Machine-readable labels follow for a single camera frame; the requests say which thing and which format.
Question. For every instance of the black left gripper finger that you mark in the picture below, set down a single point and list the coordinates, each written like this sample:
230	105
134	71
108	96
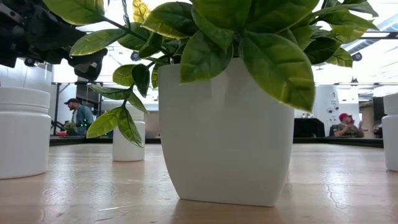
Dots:
90	67

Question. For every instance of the white pill bottle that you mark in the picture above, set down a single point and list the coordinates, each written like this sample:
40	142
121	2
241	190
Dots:
23	140
127	152
391	140

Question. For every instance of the person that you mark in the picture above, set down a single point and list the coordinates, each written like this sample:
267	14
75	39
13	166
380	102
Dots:
346	128
83	116

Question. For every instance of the small background potted plant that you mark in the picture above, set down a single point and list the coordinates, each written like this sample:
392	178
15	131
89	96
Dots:
70	127

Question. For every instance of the potted green artificial plant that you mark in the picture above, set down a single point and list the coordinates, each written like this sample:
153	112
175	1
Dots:
227	140

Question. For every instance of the black draped table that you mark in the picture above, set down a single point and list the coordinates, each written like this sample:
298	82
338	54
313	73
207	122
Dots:
308	129

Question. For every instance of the white printed pillar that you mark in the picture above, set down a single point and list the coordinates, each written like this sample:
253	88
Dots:
326	96

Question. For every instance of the dark monitor screen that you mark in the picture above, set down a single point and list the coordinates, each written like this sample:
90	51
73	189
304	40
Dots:
378	109

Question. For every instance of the black metal stand frame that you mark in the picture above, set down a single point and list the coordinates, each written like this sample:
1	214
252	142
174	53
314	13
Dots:
77	83

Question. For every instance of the black dome camera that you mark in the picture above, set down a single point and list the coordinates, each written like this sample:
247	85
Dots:
135	56
357	56

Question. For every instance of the black metal table frame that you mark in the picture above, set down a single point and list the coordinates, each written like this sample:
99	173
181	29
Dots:
342	142

